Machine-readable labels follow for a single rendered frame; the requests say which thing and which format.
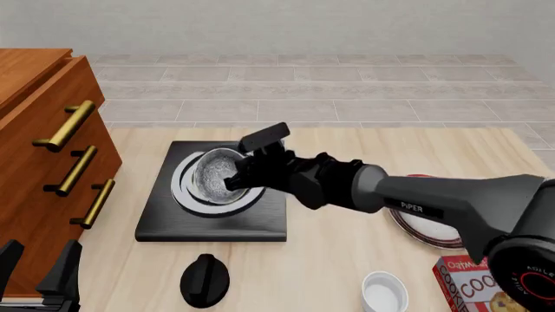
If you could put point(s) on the black patterned bowl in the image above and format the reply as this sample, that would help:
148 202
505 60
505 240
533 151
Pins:
210 175

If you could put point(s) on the wooden cabinet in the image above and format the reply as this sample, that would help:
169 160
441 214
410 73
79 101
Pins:
26 71

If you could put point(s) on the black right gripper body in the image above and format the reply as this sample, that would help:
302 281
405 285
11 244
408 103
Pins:
271 169

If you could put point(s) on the small flat plate on stalk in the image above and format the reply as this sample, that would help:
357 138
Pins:
264 136

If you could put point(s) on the round black stove knob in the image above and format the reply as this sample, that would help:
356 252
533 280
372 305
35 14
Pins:
204 282

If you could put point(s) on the red cookie box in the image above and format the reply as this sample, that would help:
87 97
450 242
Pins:
459 286

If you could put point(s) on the white plate with red rings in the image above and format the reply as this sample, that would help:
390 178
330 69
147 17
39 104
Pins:
425 227

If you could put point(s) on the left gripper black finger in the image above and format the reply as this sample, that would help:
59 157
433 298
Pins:
63 273
9 260

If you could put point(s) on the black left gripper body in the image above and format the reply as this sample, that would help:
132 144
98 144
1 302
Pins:
39 305

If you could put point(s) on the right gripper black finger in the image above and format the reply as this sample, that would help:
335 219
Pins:
242 164
240 183

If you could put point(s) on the small white ramekin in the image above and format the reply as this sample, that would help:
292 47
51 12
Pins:
383 294

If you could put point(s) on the flat black stove plate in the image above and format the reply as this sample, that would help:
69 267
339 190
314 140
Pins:
208 224

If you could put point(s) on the grey and black right robot arm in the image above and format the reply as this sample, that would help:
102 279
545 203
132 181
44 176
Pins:
433 198

